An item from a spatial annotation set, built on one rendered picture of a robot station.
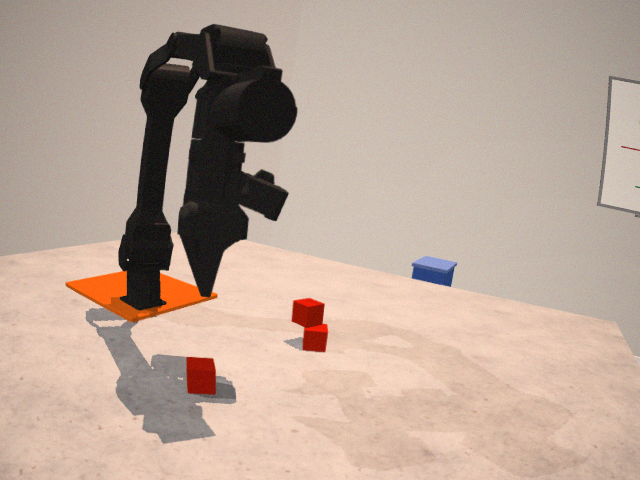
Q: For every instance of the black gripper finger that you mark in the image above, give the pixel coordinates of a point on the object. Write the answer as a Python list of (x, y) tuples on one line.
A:
[(204, 256)]

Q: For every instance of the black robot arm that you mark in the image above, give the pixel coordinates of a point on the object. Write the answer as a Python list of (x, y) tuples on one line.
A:
[(242, 100)]

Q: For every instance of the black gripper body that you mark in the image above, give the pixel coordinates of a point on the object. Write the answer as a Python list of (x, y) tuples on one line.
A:
[(204, 212)]

